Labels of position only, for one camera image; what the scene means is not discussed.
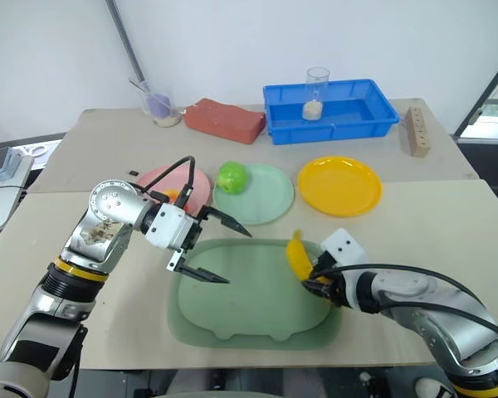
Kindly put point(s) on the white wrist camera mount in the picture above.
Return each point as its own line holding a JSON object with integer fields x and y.
{"x": 343, "y": 248}
{"x": 170, "y": 226}

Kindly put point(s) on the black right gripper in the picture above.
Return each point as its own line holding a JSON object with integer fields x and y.
{"x": 332, "y": 286}

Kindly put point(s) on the white rounded object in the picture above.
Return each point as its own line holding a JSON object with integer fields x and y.
{"x": 427, "y": 389}

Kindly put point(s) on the grey threaded metal rod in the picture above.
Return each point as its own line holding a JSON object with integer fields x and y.
{"x": 126, "y": 41}

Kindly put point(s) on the wooden block with holes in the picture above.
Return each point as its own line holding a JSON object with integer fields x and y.
{"x": 417, "y": 132}

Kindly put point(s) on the red brick block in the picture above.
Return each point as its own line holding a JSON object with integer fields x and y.
{"x": 224, "y": 120}

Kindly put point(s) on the yellow banana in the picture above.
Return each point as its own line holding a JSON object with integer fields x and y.
{"x": 298, "y": 257}

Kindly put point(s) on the green apple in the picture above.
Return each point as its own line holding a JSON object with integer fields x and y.
{"x": 232, "y": 177}

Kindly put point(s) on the green plate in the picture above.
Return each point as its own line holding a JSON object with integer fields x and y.
{"x": 261, "y": 199}

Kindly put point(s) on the small orange fruit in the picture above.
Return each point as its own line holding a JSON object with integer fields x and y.
{"x": 171, "y": 195}

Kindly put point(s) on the clear tall glass cup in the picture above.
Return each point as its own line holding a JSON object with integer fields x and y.
{"x": 315, "y": 95}

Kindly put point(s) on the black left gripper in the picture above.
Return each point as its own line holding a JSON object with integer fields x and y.
{"x": 193, "y": 232}

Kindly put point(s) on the grey device box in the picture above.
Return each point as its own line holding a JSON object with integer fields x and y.
{"x": 4, "y": 161}

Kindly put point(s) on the grey side desk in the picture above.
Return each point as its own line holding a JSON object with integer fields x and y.
{"x": 0, "y": 199}

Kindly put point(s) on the yellow plate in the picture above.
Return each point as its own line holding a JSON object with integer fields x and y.
{"x": 340, "y": 186}

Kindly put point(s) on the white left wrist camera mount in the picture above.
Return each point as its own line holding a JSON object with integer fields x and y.
{"x": 170, "y": 226}

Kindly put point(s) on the green rounded tray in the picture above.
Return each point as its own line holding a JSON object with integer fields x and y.
{"x": 253, "y": 298}

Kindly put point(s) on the pink plate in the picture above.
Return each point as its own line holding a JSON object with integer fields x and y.
{"x": 199, "y": 186}

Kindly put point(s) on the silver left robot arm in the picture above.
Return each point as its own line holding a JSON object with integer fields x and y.
{"x": 103, "y": 232}

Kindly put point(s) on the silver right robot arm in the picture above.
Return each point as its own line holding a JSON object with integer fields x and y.
{"x": 440, "y": 315}

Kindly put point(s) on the black window frame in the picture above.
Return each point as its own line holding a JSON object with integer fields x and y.
{"x": 481, "y": 95}

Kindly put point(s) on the clear glass beaker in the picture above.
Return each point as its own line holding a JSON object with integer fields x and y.
{"x": 166, "y": 112}

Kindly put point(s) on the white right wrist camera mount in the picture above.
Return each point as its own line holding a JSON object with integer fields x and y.
{"x": 343, "y": 248}

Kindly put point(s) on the blue plastic bin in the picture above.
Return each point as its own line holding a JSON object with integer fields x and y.
{"x": 340, "y": 124}

